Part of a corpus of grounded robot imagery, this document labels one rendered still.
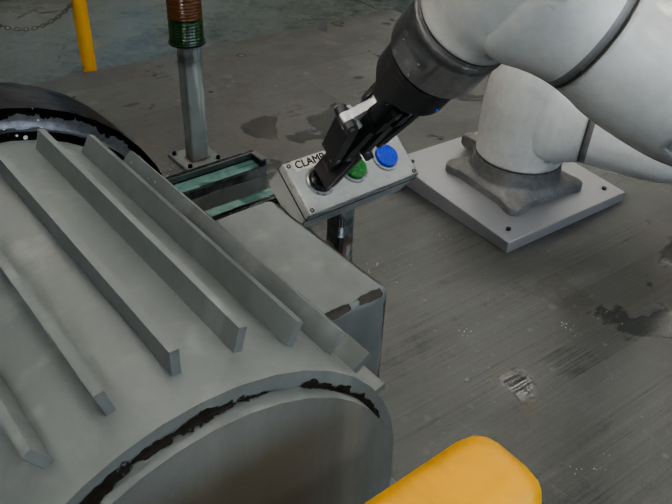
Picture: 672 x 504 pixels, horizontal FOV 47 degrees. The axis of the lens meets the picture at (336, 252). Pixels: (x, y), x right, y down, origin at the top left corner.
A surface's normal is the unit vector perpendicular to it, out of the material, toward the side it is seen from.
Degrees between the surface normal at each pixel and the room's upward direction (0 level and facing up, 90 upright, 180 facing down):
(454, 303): 0
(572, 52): 104
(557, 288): 0
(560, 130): 93
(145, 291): 5
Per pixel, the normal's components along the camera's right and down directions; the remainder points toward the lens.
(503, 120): -0.67, 0.40
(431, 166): 0.07, -0.79
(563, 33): -0.13, 0.75
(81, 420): -0.27, -0.62
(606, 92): -0.55, 0.64
